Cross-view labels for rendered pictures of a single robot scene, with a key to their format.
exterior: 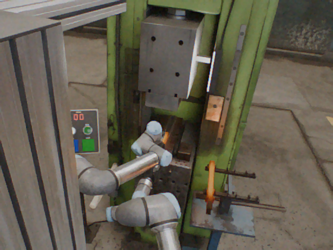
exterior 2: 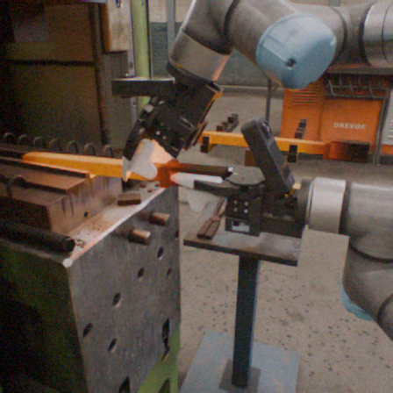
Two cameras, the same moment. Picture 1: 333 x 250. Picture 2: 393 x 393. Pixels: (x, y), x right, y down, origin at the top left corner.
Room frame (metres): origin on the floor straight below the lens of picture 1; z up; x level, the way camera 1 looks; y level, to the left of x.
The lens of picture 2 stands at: (1.22, 0.57, 1.22)
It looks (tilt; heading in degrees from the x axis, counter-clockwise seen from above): 24 degrees down; 284
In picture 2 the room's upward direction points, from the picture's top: straight up
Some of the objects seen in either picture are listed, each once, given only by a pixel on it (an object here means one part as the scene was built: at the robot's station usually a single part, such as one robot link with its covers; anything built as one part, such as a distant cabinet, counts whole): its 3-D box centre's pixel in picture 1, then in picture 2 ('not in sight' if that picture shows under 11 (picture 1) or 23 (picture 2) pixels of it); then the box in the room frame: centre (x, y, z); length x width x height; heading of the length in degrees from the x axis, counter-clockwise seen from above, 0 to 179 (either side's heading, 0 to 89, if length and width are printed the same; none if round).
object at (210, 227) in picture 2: (240, 202); (231, 193); (1.37, -0.54, 0.73); 0.60 x 0.04 x 0.01; 85
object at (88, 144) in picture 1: (88, 144); not in sight; (1.45, 0.48, 1.01); 0.07 x 0.05 x 0.07; 106
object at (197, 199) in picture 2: not in sight; (196, 193); (1.34, 0.07, 0.99); 0.09 x 0.03 x 0.06; 174
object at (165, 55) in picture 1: (179, 52); not in sight; (1.74, -0.03, 1.56); 0.42 x 0.39 x 0.40; 171
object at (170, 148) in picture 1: (164, 133); (4, 177); (1.75, 0.01, 0.96); 0.42 x 0.20 x 0.09; 171
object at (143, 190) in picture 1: (140, 196); (384, 216); (1.07, 0.10, 1.00); 0.11 x 0.08 x 0.09; 171
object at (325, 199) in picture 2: (145, 186); (324, 203); (1.15, 0.08, 1.00); 0.08 x 0.05 x 0.08; 81
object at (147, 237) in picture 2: not in sight; (140, 237); (1.46, 0.02, 0.87); 0.04 x 0.03 x 0.03; 171
